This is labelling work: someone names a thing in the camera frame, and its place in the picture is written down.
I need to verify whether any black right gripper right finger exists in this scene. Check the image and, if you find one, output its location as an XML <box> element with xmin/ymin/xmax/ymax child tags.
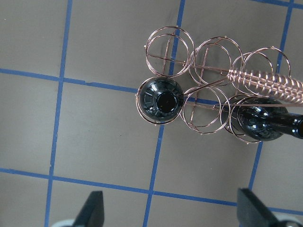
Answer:
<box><xmin>237</xmin><ymin>188</ymin><xmax>284</xmax><ymax>227</ymax></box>

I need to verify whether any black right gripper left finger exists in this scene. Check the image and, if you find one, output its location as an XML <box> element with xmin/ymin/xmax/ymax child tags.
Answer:
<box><xmin>72</xmin><ymin>191</ymin><xmax>105</xmax><ymax>227</ymax></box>

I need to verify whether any dark wine bottle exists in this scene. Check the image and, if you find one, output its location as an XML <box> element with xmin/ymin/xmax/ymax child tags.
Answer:
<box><xmin>135</xmin><ymin>77</ymin><xmax>184</xmax><ymax>125</ymax></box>
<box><xmin>233</xmin><ymin>97</ymin><xmax>303</xmax><ymax>141</ymax></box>

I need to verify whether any copper wire wine basket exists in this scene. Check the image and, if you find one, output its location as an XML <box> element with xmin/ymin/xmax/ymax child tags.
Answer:
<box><xmin>144</xmin><ymin>26</ymin><xmax>303</xmax><ymax>144</ymax></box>

